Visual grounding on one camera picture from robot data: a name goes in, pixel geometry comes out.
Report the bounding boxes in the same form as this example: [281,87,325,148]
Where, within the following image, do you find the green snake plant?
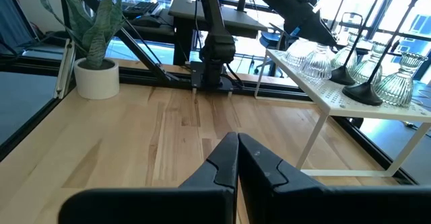
[32,0,127,71]

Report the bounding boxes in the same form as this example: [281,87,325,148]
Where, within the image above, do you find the black keyboard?
[121,1,160,20]

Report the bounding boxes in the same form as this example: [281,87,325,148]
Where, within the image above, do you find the silver aluminium bracket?
[53,38,77,100]

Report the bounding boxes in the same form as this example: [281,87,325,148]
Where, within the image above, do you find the clear ribbed glass candle holder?
[285,38,316,69]
[330,32,358,72]
[350,41,384,85]
[300,44,333,81]
[374,51,428,108]

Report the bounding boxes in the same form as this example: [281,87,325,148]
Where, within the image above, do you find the white round plant pot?
[73,57,121,101]

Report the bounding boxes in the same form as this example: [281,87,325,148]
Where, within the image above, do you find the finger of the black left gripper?
[286,29,337,48]
[312,15,338,46]

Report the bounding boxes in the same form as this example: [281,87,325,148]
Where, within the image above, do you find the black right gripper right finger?
[238,133,431,224]

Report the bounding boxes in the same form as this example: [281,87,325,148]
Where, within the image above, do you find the black computer mouse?
[129,15,162,28]

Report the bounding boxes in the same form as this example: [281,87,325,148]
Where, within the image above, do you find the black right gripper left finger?
[59,131,240,224]

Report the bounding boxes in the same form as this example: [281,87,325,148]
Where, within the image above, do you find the black metal candlestick holder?
[329,0,354,33]
[342,0,431,106]
[329,0,389,86]

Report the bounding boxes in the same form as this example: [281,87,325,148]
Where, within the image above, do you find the blue office chair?
[253,22,287,77]

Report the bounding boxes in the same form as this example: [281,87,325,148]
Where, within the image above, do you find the white perforated metal rack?
[254,48,431,178]

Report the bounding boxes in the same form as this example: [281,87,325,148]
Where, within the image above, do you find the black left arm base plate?
[189,61,236,94]

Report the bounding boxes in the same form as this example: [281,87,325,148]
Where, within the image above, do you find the dark grey desk top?
[167,0,269,67]

